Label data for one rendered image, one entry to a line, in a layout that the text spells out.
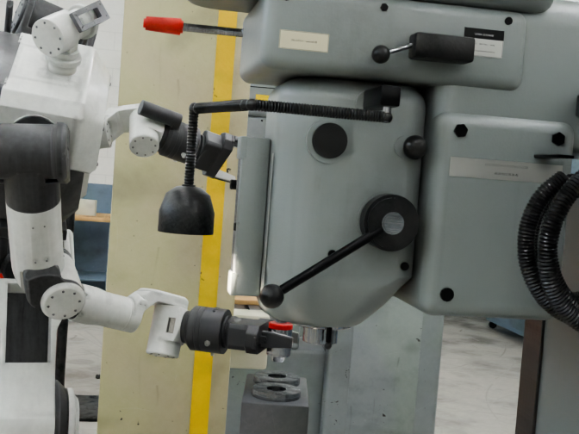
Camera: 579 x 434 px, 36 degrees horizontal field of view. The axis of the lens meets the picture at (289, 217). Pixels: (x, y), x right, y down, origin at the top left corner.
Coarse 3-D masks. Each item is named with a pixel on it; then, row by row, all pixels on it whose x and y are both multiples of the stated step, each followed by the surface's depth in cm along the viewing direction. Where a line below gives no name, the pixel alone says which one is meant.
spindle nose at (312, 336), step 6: (306, 330) 119; (312, 330) 119; (318, 330) 118; (324, 330) 118; (336, 330) 120; (306, 336) 119; (312, 336) 119; (318, 336) 118; (324, 336) 118; (336, 336) 120; (306, 342) 119; (312, 342) 119; (318, 342) 118; (324, 342) 118; (336, 342) 120
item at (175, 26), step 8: (152, 16) 124; (144, 24) 123; (152, 24) 123; (160, 24) 123; (168, 24) 123; (176, 24) 123; (184, 24) 124; (192, 24) 125; (200, 24) 125; (160, 32) 124; (168, 32) 124; (176, 32) 124; (192, 32) 125; (200, 32) 125; (208, 32) 125; (216, 32) 125; (224, 32) 125; (232, 32) 125; (240, 32) 126
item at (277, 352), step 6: (270, 330) 170; (276, 330) 169; (282, 330) 169; (288, 330) 169; (270, 348) 170; (276, 348) 169; (282, 348) 169; (288, 348) 170; (270, 354) 170; (276, 354) 169; (282, 354) 169; (288, 354) 170
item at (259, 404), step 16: (256, 384) 164; (272, 384) 165; (288, 384) 166; (304, 384) 172; (256, 400) 157; (272, 400) 157; (288, 400) 158; (304, 400) 160; (240, 416) 156; (256, 416) 156; (272, 416) 156; (288, 416) 156; (304, 416) 156; (240, 432) 156; (256, 432) 156; (272, 432) 156; (288, 432) 156; (304, 432) 156
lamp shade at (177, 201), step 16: (176, 192) 112; (192, 192) 112; (160, 208) 113; (176, 208) 111; (192, 208) 111; (208, 208) 113; (160, 224) 113; (176, 224) 111; (192, 224) 111; (208, 224) 113
